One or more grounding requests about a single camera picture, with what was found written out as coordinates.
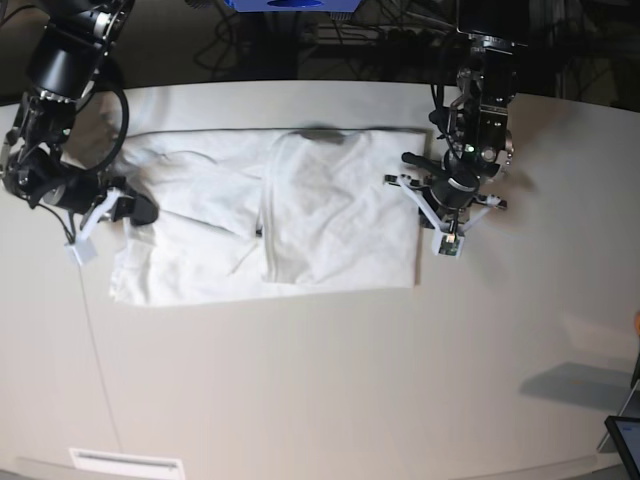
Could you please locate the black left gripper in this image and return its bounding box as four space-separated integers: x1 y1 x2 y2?
419 167 480 229

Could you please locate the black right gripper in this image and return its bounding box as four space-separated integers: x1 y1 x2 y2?
34 169 159 226

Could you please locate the white printed T-shirt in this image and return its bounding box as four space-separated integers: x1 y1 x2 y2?
110 130 426 307

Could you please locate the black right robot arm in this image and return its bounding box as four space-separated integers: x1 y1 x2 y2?
1 1 159 226

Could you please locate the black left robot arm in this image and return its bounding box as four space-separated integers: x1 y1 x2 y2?
427 1 529 233

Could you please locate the white paper label strip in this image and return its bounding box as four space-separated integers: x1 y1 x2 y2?
69 448 186 480

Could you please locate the laptop with dark screen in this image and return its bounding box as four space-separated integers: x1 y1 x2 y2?
597 359 639 480

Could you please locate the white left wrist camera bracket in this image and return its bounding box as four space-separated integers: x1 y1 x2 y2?
384 174 508 258

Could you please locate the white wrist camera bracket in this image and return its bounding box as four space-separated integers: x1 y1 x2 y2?
384 174 508 258
65 188 133 267

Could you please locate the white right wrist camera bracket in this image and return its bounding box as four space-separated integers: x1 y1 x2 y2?
65 188 133 267

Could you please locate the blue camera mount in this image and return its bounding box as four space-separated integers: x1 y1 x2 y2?
225 0 360 13

